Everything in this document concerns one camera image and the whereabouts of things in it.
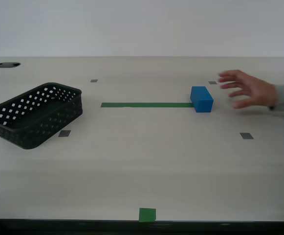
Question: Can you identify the black perforated plastic basket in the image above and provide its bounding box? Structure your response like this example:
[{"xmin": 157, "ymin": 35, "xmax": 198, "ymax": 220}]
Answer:
[{"xmin": 0, "ymin": 82, "xmax": 83, "ymax": 150}]

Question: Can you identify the green tape square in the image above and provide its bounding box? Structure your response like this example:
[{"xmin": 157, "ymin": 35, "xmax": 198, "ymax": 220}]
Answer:
[{"xmin": 138, "ymin": 208, "xmax": 157, "ymax": 223}]

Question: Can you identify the blue rectangular block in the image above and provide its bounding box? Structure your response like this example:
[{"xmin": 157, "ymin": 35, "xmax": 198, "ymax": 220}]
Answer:
[{"xmin": 190, "ymin": 86, "xmax": 214, "ymax": 114}]

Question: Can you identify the long green tape strip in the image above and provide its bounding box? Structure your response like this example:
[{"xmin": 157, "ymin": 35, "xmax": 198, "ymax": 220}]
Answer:
[{"xmin": 100, "ymin": 102, "xmax": 196, "ymax": 108}]

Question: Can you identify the black table cable grommet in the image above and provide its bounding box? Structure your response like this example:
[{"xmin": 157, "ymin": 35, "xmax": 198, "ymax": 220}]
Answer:
[{"xmin": 0, "ymin": 62, "xmax": 22, "ymax": 69}]

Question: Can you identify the bare human hand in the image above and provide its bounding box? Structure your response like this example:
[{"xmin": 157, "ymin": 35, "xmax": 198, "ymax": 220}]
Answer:
[{"xmin": 217, "ymin": 70, "xmax": 279, "ymax": 110}]

